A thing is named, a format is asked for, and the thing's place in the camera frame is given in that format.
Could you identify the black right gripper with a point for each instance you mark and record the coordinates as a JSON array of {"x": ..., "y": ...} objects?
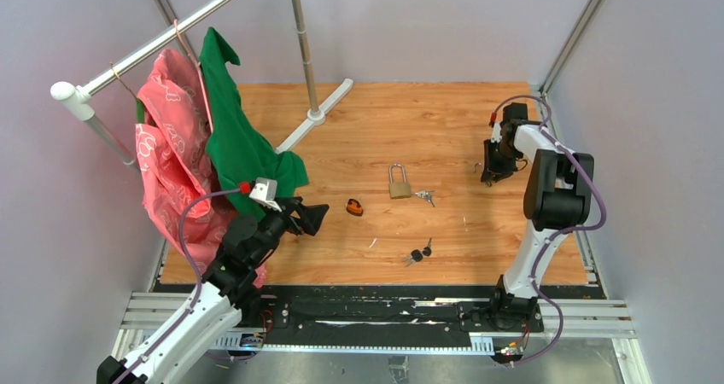
[{"x": 494, "y": 169}]

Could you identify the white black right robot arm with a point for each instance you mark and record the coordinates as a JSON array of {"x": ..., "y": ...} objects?
[{"x": 556, "y": 201}]

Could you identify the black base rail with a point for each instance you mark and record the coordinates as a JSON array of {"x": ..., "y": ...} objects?
[{"x": 425, "y": 319}]

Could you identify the orange black Opel padlock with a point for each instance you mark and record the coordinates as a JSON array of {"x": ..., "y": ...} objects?
[{"x": 354, "y": 207}]

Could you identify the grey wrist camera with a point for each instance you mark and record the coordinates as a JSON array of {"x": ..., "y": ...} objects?
[
  {"x": 263, "y": 193},
  {"x": 496, "y": 136}
]

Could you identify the aluminium frame post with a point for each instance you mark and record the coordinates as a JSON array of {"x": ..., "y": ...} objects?
[{"x": 630, "y": 361}]

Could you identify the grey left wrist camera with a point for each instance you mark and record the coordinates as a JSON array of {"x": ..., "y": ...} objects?
[{"x": 263, "y": 193}]

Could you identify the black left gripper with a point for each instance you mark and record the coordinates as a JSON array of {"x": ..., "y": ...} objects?
[{"x": 310, "y": 216}]

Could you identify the green garment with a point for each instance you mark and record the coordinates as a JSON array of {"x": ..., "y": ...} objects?
[{"x": 239, "y": 153}]

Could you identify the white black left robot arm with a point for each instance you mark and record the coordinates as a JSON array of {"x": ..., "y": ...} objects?
[{"x": 224, "y": 296}]

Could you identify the black-headed key bunch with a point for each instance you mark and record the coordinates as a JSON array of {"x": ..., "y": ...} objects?
[{"x": 418, "y": 255}]

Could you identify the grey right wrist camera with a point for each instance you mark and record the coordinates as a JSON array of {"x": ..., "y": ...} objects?
[{"x": 496, "y": 136}]

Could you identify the pink patterned garment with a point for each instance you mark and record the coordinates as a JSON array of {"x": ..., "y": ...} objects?
[{"x": 176, "y": 172}]

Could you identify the large brass padlock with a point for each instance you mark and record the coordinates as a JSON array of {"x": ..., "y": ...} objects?
[{"x": 398, "y": 189}]

